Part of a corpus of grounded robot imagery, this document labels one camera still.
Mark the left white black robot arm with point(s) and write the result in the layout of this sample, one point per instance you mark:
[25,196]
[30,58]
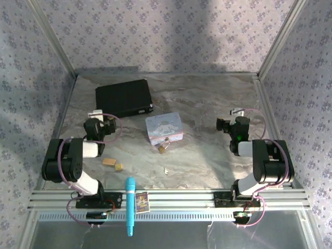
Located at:
[86,180]

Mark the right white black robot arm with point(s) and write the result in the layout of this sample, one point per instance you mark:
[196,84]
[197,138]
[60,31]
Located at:
[269,166]

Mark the black hard case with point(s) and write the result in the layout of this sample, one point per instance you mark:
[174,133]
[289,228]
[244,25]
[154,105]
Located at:
[122,97]

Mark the long wooden block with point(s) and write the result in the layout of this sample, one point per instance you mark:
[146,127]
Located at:
[109,162]

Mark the small wooden cube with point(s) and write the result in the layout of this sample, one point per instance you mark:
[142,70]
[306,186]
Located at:
[119,167]

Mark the pastel cartoon tin box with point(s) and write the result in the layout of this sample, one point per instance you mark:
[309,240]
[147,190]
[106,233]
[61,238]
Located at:
[163,128]

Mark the blue marker pen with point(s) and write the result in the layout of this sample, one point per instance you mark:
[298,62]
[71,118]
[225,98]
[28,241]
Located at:
[130,205]

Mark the colourful picture card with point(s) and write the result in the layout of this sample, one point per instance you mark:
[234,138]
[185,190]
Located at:
[142,202]

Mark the right green circuit board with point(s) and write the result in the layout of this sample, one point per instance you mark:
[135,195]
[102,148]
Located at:
[242,215]

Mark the black left electronics module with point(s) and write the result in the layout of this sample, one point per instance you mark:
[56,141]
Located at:
[96,215]

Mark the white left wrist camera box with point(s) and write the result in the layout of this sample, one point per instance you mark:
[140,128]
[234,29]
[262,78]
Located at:
[95,112]

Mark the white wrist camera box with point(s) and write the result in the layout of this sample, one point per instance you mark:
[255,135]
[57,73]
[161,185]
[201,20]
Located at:
[95,112]
[237,111]

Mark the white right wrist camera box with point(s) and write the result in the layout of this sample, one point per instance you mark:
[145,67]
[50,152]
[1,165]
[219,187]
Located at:
[237,111]

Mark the aluminium right side rail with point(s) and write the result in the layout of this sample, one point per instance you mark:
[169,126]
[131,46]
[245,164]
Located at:
[269,122]

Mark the aluminium rail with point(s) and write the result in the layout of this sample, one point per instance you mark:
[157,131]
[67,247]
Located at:
[269,122]
[181,198]
[61,124]

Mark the aluminium left side rail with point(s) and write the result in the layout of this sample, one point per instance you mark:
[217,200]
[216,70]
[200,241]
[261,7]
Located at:
[61,124]

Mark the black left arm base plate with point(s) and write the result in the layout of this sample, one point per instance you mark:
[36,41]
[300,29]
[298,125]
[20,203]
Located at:
[114,201]

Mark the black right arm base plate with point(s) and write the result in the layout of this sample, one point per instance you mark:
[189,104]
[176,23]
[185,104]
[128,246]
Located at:
[223,201]

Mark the aluminium front rail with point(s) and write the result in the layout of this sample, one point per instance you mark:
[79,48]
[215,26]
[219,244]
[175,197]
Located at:
[181,198]

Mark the aluminium left corner post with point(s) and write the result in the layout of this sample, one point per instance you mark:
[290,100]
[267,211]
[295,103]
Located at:
[52,39]

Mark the aluminium corner post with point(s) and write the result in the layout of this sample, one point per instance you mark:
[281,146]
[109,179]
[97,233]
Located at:
[281,39]
[52,39]

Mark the aluminium right corner post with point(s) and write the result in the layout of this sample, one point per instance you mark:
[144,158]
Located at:
[281,39]

